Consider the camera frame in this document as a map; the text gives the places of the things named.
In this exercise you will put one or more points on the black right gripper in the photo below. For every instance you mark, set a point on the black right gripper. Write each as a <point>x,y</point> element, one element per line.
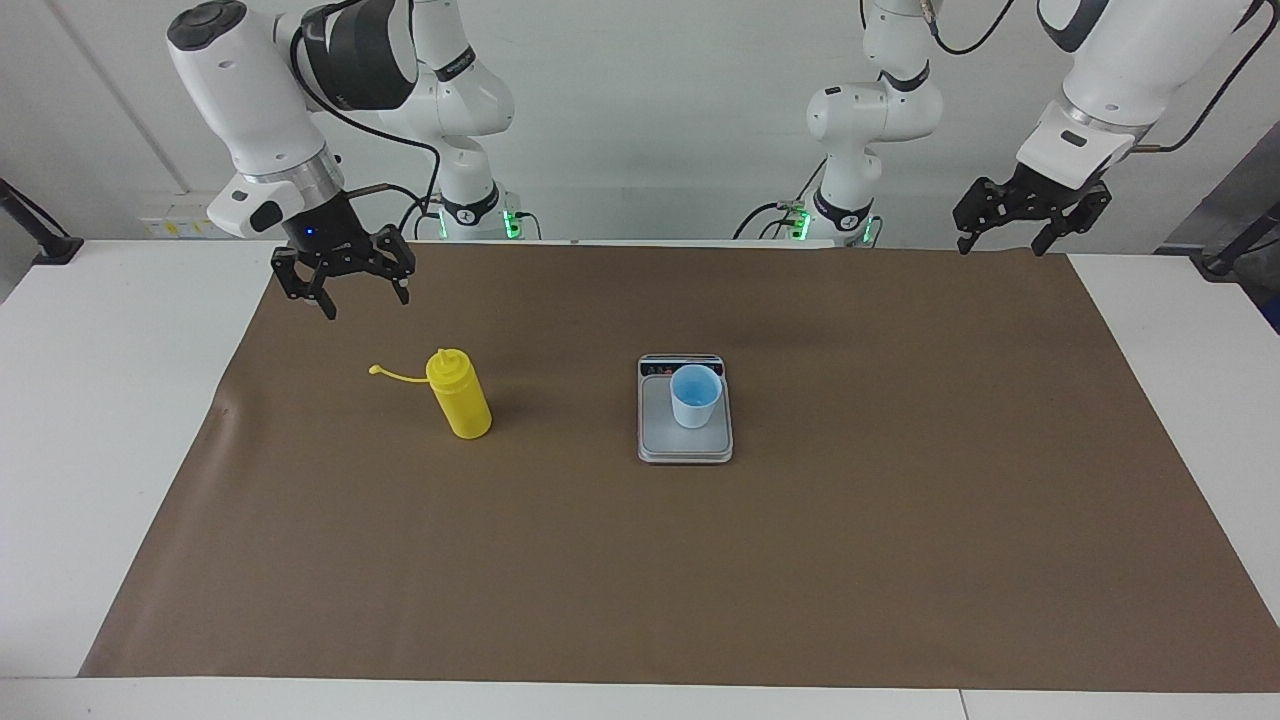
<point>325,230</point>

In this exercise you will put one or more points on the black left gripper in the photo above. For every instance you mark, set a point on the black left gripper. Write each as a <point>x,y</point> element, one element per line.
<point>1045,192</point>

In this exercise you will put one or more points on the yellow squeeze bottle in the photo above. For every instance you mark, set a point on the yellow squeeze bottle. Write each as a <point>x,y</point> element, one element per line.
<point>460,405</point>

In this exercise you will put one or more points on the light blue plastic cup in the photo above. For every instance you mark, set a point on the light blue plastic cup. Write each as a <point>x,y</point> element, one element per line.
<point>693,405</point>

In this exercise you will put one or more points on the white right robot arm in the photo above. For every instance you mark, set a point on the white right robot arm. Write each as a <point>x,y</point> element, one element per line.
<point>250,90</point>

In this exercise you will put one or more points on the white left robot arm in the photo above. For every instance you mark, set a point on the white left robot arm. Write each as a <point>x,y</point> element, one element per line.
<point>1130,60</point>

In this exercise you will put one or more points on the silver digital kitchen scale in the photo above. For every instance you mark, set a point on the silver digital kitchen scale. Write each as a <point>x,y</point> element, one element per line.
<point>685,445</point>

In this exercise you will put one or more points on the brown paper mat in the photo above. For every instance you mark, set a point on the brown paper mat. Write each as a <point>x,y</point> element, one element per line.
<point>640,580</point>

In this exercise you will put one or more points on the white wall power outlet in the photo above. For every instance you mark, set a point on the white wall power outlet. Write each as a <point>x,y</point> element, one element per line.
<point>180,225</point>

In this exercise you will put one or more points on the black clamp mount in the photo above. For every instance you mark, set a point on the black clamp mount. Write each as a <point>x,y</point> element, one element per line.
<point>1225,262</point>
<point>55,247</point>

